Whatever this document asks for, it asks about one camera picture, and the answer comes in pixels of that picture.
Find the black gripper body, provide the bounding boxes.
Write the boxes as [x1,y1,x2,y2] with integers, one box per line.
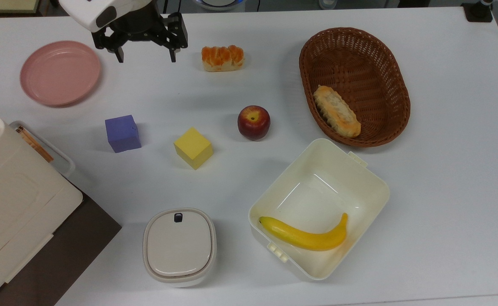
[91,5,189,51]

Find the red apple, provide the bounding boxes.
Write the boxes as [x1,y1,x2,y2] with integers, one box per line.
[237,105,271,141]

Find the white container with lid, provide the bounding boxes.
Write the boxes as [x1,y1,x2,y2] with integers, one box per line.
[142,208,217,288]

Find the open cream plastic container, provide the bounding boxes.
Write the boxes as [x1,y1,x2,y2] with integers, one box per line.
[248,138,390,281]

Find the orange glazed bread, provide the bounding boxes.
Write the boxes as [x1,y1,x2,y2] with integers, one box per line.
[201,45,245,72]

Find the pink round plate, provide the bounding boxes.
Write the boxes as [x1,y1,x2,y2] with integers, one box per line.
[20,40,102,107]

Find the white and blue round device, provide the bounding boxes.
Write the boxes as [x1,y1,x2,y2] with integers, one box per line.
[194,0,244,11]

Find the purple cube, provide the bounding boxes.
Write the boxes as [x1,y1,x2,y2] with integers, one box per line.
[105,115,142,153]

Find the yellow cube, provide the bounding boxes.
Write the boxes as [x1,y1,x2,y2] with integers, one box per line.
[173,127,214,170]

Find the clear plastic tray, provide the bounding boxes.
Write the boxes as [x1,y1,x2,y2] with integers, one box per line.
[9,121,76,178]

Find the brown chopsticks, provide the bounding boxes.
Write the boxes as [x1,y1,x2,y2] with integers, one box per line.
[15,126,55,163]

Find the yellow-green board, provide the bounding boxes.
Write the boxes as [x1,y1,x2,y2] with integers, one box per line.
[0,0,40,14]

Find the long bread roll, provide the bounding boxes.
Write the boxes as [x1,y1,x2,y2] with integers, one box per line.
[313,85,362,138]

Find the large cream plastic appliance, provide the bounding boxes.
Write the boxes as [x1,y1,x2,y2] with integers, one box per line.
[0,101,84,306]

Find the brown wicker basket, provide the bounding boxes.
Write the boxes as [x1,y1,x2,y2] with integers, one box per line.
[299,27,411,148]

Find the dark brown mat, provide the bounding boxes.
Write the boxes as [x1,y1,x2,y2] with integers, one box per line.
[0,181,122,306]

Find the yellow banana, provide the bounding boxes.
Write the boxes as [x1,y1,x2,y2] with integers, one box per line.
[258,212,348,252]

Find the black stand base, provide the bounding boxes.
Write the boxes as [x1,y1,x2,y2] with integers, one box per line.
[462,0,494,23]

